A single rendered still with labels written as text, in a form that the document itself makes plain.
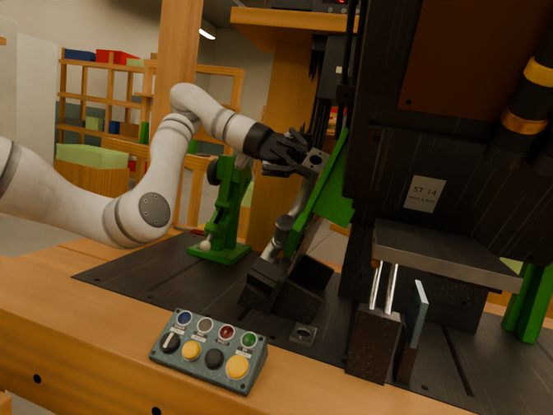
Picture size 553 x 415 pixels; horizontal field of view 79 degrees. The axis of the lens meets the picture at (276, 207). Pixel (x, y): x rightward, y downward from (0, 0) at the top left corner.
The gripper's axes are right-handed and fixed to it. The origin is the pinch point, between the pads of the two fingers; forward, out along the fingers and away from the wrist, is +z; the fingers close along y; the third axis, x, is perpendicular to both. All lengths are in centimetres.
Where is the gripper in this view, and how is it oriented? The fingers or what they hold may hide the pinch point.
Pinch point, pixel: (309, 165)
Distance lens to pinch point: 70.8
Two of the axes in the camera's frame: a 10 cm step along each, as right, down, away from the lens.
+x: -0.7, 5.1, 8.6
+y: 4.8, -7.3, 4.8
